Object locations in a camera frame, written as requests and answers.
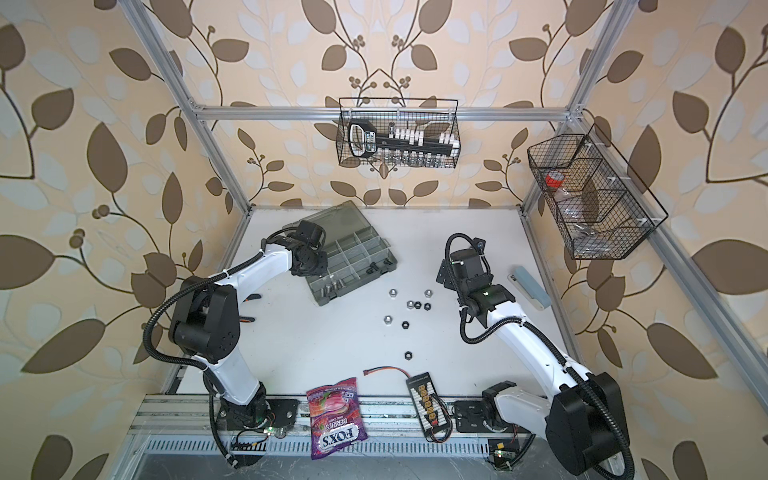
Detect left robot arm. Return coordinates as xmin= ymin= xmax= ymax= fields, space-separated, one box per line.
xmin=142 ymin=220 xmax=328 ymax=427

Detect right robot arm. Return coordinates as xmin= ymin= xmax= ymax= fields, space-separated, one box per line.
xmin=437 ymin=238 xmax=636 ymax=479

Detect grey plastic organizer box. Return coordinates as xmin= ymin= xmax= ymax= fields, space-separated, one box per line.
xmin=301 ymin=201 xmax=397 ymax=306

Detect light blue sharpening block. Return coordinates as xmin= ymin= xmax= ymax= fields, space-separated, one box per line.
xmin=508 ymin=265 xmax=552 ymax=310

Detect orange black pliers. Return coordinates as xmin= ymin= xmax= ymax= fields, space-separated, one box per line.
xmin=239 ymin=293 xmax=262 ymax=323

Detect red item in basket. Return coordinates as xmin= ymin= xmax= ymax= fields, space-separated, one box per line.
xmin=544 ymin=170 xmax=565 ymax=190

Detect socket set with ratchet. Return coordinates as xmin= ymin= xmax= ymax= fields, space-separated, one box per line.
xmin=345 ymin=119 xmax=461 ymax=161

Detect black parallel charging board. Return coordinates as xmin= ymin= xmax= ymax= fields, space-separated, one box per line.
xmin=406 ymin=372 xmax=453 ymax=444

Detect purple Fox's candy bag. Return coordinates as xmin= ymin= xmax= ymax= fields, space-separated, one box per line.
xmin=306 ymin=377 xmax=368 ymax=460

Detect red black wire lead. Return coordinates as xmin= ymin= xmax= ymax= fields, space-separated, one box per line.
xmin=362 ymin=366 xmax=412 ymax=379

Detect black wire basket centre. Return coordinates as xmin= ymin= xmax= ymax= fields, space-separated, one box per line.
xmin=335 ymin=96 xmax=462 ymax=169

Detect black wire basket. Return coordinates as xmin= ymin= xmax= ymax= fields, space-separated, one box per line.
xmin=335 ymin=96 xmax=462 ymax=169
xmin=527 ymin=125 xmax=668 ymax=260

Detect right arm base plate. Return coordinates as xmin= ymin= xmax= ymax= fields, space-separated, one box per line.
xmin=451 ymin=400 xmax=494 ymax=433

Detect black wire basket right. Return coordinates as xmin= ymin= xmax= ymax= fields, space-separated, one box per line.
xmin=527 ymin=125 xmax=668 ymax=260

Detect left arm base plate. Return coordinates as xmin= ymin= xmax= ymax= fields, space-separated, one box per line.
xmin=215 ymin=397 xmax=300 ymax=431

